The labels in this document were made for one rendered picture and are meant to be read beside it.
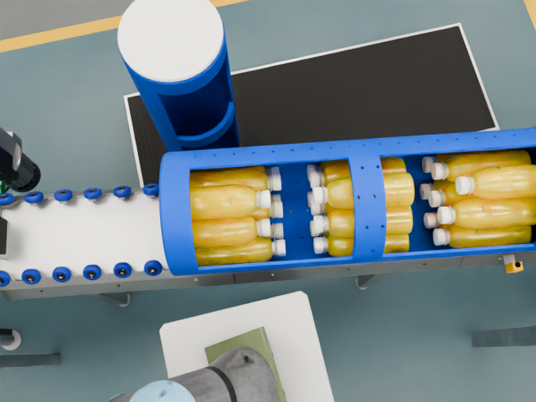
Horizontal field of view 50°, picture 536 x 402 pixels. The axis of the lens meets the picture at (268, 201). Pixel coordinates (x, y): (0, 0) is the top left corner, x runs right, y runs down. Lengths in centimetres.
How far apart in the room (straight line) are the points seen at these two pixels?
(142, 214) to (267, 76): 116
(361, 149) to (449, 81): 138
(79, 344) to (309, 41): 166
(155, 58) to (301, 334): 80
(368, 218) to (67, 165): 171
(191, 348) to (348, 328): 125
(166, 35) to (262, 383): 94
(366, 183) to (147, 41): 71
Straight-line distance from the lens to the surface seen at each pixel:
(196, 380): 101
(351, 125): 244
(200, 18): 160
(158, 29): 160
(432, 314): 248
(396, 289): 245
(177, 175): 123
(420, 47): 265
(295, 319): 123
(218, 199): 122
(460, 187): 132
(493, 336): 230
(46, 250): 158
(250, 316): 123
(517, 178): 134
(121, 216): 154
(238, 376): 105
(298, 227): 146
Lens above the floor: 238
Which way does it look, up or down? 75 degrees down
